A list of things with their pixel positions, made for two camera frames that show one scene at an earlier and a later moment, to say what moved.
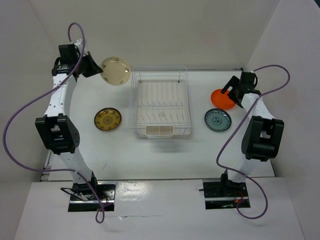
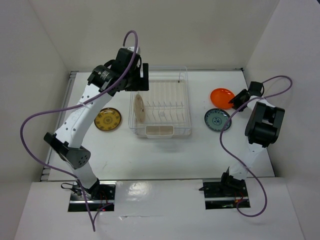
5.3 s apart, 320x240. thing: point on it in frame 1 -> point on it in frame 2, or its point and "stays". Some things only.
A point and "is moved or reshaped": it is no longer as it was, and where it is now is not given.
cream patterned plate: (116, 70) is moved or reshaped
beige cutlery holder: (159, 131) stays
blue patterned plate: (217, 120) stays
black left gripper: (94, 68) -> (143, 81)
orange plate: (222, 101) stays
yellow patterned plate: (107, 119) stays
